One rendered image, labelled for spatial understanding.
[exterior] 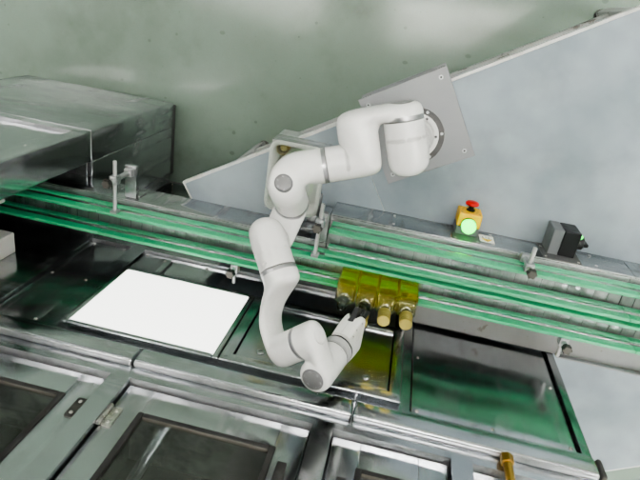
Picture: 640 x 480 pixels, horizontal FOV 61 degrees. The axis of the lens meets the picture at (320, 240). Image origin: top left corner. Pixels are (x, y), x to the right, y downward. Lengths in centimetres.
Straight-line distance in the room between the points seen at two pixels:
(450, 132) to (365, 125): 39
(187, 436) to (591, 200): 130
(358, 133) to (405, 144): 11
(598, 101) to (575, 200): 29
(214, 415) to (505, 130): 112
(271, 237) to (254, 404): 40
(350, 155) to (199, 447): 72
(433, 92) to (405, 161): 34
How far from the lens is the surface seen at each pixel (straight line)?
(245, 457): 125
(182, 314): 158
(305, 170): 124
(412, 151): 126
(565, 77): 171
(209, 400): 136
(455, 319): 176
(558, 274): 167
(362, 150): 125
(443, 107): 156
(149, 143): 240
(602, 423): 223
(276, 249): 121
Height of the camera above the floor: 240
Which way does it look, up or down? 65 degrees down
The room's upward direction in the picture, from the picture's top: 155 degrees counter-clockwise
